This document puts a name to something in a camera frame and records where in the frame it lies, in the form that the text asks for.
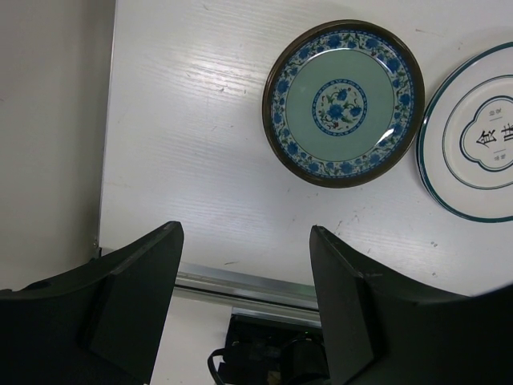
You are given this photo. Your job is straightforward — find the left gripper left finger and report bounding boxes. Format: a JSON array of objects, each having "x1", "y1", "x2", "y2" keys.
[{"x1": 83, "y1": 221, "x2": 184, "y2": 384}]

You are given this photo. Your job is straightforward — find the blue floral plate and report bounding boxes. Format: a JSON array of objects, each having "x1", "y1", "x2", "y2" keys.
[{"x1": 262, "y1": 19, "x2": 425, "y2": 188}]

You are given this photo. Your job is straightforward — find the white plate thin green rings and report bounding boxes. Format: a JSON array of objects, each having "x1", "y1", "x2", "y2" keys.
[{"x1": 414, "y1": 39, "x2": 513, "y2": 224}]

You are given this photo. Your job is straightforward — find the aluminium rail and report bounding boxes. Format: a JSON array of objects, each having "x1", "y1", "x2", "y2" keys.
[{"x1": 94, "y1": 236, "x2": 321, "y2": 318}]

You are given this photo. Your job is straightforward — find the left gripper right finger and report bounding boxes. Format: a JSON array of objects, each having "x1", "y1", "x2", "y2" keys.
[{"x1": 309, "y1": 226, "x2": 386, "y2": 384}]

